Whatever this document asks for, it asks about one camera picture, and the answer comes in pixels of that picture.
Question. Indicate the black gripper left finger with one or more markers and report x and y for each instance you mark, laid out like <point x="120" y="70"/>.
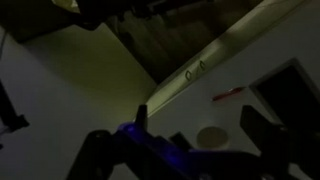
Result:
<point x="96" y="151"/>

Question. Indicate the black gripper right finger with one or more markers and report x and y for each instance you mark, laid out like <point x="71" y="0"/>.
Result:
<point x="265" y="131"/>

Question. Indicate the red pen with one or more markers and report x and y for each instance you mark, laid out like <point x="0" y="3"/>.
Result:
<point x="228" y="94"/>

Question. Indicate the small white bowl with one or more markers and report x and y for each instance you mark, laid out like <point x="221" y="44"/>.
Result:
<point x="212" y="137"/>

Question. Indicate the black recessed cooktop panel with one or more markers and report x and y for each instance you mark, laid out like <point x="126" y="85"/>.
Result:
<point x="290" y="93"/>

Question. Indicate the black clamp mount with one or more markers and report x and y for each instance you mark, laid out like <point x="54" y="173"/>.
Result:
<point x="10" y="113"/>

